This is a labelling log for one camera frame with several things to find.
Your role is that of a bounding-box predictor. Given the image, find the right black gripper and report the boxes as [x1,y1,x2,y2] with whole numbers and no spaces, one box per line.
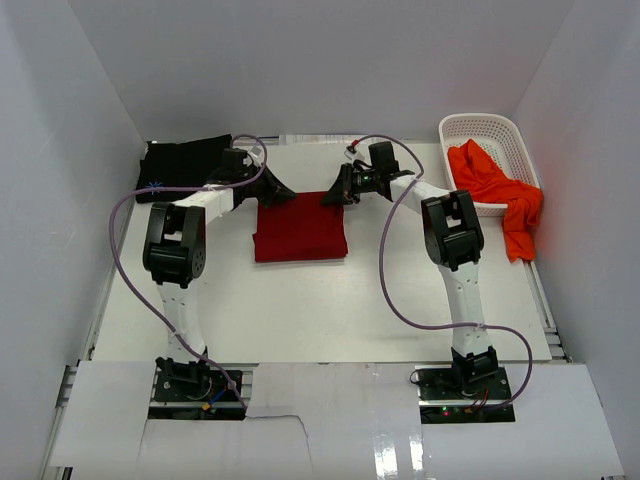
[320,163,380,206]

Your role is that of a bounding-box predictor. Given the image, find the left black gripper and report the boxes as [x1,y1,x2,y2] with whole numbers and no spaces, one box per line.
[240,163,297,208]

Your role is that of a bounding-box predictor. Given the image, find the red t shirt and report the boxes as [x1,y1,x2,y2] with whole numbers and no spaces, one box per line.
[253,192,348,263]

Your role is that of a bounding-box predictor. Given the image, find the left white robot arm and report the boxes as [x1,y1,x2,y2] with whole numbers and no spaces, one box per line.
[142,148,297,400]

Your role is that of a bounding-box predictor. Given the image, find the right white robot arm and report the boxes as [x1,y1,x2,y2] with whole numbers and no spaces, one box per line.
[322,139,499,399]

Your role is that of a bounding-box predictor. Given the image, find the white papers at back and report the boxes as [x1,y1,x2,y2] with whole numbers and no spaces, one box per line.
[278,134,361,146]

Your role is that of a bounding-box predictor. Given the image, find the folded black t shirt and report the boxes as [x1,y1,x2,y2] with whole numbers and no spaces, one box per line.
[136,134,232,190]

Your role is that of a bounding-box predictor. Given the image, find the orange t shirt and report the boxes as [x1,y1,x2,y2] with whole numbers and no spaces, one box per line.
[447,140,544,262]

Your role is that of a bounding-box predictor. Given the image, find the white plastic basket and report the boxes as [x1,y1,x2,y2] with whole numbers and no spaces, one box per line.
[438,113,540,190]

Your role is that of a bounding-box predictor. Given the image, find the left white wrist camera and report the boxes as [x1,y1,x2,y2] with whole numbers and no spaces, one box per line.
[243,145,263,168]

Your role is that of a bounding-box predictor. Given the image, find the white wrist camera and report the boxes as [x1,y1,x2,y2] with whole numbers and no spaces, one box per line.
[345,144,365,162]
[243,145,263,168]

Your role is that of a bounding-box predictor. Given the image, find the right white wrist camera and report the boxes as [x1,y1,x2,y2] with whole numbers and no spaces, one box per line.
[345,144,365,162]

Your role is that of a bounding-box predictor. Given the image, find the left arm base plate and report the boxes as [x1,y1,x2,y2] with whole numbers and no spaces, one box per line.
[148,358,245,421]

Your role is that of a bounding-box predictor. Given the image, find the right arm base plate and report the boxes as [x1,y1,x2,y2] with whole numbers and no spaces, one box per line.
[409,367,516,425]

